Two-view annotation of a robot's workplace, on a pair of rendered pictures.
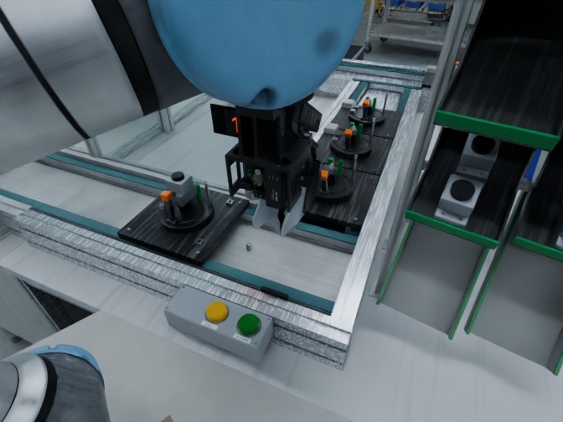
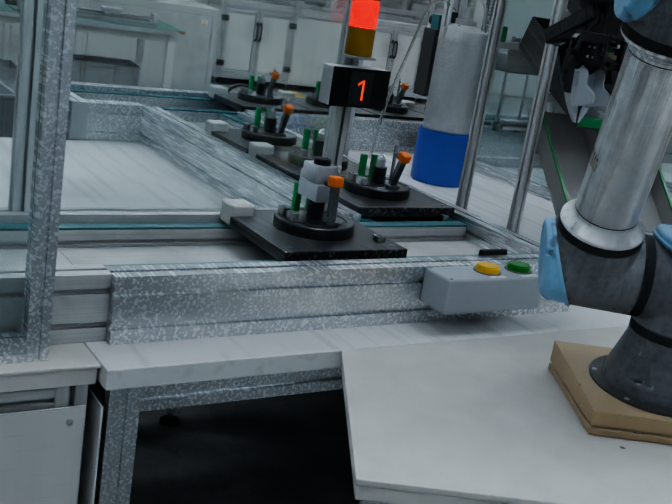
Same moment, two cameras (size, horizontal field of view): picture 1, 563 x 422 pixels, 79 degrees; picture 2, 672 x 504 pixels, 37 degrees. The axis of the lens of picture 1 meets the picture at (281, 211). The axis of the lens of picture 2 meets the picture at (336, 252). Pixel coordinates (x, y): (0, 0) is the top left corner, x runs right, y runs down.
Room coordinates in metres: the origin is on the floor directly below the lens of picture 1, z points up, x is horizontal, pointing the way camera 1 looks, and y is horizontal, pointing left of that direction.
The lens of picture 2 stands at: (-0.27, 1.61, 1.41)
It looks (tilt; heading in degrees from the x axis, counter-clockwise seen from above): 16 degrees down; 303
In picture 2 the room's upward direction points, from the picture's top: 9 degrees clockwise
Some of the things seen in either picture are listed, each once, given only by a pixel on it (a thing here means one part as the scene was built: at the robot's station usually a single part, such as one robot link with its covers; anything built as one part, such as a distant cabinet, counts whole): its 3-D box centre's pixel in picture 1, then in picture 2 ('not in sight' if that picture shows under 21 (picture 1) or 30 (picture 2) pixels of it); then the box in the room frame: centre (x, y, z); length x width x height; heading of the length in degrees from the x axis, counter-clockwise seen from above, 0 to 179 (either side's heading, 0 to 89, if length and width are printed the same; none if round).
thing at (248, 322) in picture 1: (249, 325); (518, 269); (0.36, 0.06, 0.96); 0.04 x 0.04 x 0.02
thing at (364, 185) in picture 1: (330, 176); (379, 172); (0.79, -0.14, 1.01); 0.24 x 0.24 x 0.13; 67
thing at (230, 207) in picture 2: not in sight; (237, 212); (0.80, 0.30, 0.97); 0.05 x 0.05 x 0.04; 67
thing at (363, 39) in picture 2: not in sight; (359, 41); (0.73, 0.09, 1.28); 0.05 x 0.05 x 0.05
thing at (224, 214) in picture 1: (187, 218); (311, 233); (0.67, 0.24, 0.96); 0.24 x 0.24 x 0.02; 67
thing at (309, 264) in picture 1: (197, 227); (302, 257); (0.69, 0.23, 0.91); 0.84 x 0.28 x 0.10; 67
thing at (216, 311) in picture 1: (217, 312); (487, 270); (0.39, 0.13, 0.96); 0.04 x 0.04 x 0.02
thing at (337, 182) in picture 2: (171, 203); (331, 197); (0.63, 0.26, 1.04); 0.04 x 0.02 x 0.08; 157
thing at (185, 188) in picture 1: (183, 184); (317, 176); (0.68, 0.24, 1.06); 0.08 x 0.04 x 0.07; 157
